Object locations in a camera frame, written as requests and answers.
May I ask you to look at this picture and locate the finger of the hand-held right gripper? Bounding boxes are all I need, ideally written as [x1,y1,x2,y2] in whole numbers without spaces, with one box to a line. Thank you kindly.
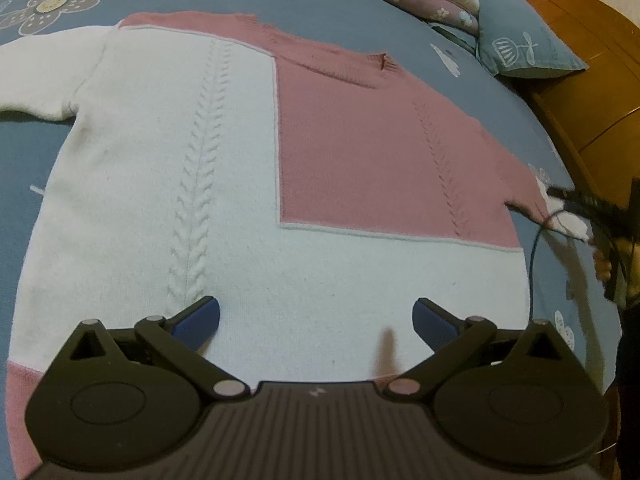
[547,187,628,221]

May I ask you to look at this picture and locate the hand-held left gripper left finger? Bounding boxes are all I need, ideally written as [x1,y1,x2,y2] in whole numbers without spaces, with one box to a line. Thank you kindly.
[55,296,250,401]

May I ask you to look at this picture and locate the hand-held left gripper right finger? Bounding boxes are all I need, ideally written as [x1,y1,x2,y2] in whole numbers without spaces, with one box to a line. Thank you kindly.
[382,298,581,401]

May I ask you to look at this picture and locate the pink and white knit sweater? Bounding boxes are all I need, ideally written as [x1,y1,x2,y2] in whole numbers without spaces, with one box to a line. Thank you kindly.
[0,10,598,480]

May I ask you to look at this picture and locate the person's right forearm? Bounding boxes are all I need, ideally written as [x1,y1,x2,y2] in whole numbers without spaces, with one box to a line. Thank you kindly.
[612,302,640,480]

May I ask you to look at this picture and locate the person's right hand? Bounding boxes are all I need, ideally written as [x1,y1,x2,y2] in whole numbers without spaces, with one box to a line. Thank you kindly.
[593,247,612,281]

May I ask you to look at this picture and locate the wooden bed headboard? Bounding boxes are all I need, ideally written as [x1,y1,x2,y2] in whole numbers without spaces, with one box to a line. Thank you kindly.
[487,0,640,221]

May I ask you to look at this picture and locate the teal printed pillow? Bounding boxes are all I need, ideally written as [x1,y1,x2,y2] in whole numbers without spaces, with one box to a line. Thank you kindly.
[460,0,588,80]

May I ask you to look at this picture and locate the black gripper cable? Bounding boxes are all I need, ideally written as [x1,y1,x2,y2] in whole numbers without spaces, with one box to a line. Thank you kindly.
[527,207,571,326]

